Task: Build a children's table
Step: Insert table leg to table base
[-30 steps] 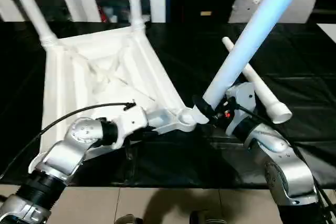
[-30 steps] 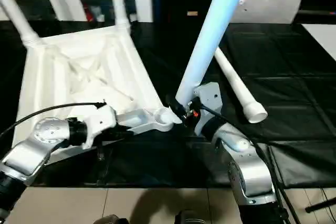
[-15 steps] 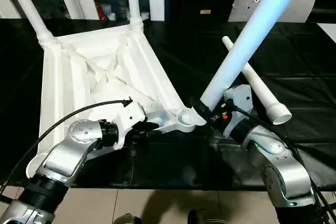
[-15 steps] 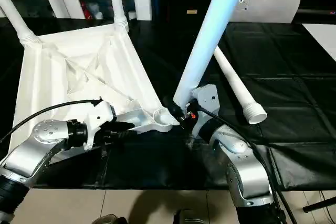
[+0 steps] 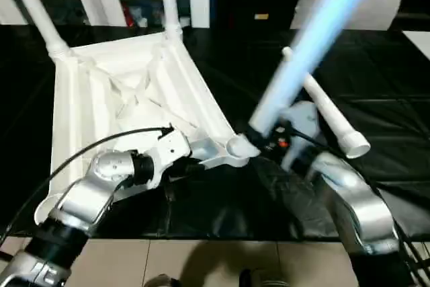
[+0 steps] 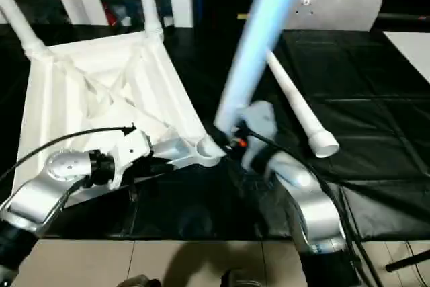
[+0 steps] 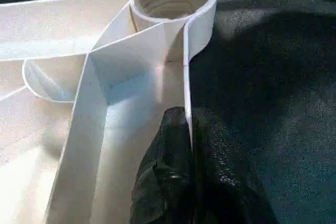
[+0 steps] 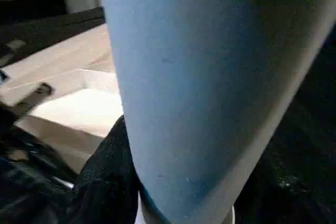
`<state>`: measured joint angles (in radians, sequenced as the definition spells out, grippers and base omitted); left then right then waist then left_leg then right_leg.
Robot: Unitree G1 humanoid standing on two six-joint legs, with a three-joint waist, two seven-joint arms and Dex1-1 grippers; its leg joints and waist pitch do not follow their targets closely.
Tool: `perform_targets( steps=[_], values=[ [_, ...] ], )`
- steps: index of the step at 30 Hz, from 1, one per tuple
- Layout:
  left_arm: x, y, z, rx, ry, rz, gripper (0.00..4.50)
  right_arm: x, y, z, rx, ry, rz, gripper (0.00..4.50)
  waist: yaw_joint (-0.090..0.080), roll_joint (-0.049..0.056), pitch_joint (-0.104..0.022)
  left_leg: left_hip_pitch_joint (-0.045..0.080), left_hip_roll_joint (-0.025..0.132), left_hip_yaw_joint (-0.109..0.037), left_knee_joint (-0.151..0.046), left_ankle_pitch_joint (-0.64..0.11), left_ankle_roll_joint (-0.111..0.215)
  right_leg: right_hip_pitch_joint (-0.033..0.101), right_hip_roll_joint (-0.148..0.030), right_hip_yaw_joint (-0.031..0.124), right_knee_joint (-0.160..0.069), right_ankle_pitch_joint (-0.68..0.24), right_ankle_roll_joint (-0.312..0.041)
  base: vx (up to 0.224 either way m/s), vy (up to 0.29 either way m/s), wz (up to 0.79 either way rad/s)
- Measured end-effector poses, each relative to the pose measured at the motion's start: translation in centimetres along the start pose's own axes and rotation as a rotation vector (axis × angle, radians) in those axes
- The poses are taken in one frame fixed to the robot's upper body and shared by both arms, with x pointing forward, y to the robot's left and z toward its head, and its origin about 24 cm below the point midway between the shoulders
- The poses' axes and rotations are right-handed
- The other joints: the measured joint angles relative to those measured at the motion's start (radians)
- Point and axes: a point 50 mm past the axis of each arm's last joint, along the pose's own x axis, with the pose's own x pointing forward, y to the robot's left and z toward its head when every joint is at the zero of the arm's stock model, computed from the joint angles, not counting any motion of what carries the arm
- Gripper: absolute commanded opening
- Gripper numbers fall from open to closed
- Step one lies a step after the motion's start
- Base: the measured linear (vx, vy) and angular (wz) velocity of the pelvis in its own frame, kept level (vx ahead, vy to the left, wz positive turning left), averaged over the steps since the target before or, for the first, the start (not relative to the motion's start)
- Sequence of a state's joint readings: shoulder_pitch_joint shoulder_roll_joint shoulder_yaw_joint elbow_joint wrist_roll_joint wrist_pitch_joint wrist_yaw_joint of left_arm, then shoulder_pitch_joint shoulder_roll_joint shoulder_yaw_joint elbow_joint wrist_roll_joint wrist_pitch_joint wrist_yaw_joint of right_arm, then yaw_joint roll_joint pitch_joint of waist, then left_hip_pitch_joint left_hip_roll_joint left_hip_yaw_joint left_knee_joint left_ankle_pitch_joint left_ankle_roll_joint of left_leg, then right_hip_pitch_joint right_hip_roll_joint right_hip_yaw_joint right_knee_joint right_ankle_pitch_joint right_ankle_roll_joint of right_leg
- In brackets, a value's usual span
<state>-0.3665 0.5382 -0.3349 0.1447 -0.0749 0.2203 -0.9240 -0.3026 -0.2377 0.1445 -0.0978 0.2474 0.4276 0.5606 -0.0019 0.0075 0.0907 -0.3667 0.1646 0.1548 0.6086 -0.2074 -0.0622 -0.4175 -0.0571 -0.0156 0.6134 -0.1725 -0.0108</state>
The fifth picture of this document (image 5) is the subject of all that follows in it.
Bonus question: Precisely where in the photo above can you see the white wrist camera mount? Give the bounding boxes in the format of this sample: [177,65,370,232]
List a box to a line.
[280,100,320,170]
[147,125,192,190]

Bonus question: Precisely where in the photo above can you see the white flat panel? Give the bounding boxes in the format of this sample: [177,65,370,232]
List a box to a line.
[401,30,430,56]

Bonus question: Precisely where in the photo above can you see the dark left robot leg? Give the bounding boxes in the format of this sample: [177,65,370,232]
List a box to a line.
[146,273,179,287]

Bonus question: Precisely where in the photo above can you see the white plastic table top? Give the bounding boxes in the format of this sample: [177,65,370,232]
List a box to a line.
[34,30,259,226]

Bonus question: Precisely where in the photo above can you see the black bar with red light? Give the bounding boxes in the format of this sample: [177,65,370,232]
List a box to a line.
[396,11,430,23]

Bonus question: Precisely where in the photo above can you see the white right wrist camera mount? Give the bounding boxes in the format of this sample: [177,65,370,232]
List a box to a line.
[280,100,320,170]

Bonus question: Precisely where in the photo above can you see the black mat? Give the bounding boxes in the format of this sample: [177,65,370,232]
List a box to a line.
[0,24,430,243]

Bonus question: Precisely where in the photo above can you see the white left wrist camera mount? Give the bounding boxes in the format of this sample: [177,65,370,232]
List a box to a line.
[147,125,192,190]

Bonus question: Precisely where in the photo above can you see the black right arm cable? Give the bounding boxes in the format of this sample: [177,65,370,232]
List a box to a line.
[288,128,340,153]

